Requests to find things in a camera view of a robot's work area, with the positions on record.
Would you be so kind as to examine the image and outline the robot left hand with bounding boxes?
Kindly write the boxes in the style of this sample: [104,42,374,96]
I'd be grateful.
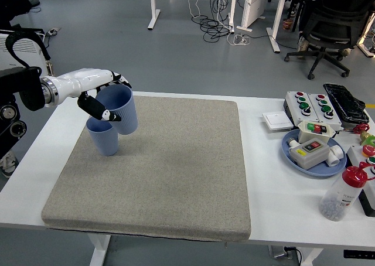
[55,68,132,123]

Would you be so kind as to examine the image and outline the blue ribbed plastic cup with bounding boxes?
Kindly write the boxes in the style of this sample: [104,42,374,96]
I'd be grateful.
[86,117,120,157]
[95,86,138,135]

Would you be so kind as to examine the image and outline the white panel heater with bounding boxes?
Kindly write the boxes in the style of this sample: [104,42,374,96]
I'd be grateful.
[236,0,270,32]
[0,33,55,76]

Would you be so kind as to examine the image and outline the white desk leg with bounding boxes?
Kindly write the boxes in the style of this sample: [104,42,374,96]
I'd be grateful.
[227,0,238,34]
[147,0,161,31]
[266,0,289,54]

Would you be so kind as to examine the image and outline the person's shoe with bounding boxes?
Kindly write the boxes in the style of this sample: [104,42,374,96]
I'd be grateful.
[0,150,20,179]

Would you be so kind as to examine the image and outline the grey-brown foam mat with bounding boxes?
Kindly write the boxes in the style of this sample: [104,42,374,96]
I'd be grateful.
[41,94,253,243]

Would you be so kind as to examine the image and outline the white table leg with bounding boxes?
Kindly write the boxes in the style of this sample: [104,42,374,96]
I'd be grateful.
[89,233,112,266]
[303,247,325,266]

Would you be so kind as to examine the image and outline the white four-button control box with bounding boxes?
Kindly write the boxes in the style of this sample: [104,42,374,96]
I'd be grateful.
[285,90,319,123]
[307,93,343,131]

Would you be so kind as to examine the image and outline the blue round plate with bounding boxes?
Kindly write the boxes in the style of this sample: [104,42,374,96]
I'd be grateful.
[281,128,347,178]

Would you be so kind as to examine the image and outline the white pipe fitting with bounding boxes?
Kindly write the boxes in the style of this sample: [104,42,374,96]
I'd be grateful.
[326,145,345,168]

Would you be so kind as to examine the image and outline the black plastic-wrapped tray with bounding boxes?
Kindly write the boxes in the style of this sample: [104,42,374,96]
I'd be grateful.
[323,82,370,124]

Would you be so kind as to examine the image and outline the clear bottle red cap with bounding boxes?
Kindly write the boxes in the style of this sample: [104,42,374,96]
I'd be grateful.
[318,162,375,221]

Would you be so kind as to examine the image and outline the black table control panel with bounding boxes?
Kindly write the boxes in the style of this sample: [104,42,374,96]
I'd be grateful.
[344,250,375,260]

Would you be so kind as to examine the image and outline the white hanging cable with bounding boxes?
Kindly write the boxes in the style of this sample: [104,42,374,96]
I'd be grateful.
[187,0,203,19]

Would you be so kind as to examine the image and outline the black floor cables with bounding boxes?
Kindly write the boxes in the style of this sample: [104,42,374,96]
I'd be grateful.
[200,0,235,43]

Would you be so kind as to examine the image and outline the white wall switch panel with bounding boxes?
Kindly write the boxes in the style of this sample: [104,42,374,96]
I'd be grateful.
[261,111,295,132]

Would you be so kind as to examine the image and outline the white green-red switch box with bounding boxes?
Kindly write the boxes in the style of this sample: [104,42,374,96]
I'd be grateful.
[298,120,338,145]

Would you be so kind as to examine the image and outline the grey red-button switch box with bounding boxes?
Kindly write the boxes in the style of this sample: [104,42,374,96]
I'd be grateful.
[289,138,330,170]

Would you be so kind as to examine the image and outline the brass valve red handle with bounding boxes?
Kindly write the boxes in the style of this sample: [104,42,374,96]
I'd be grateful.
[353,124,375,146]

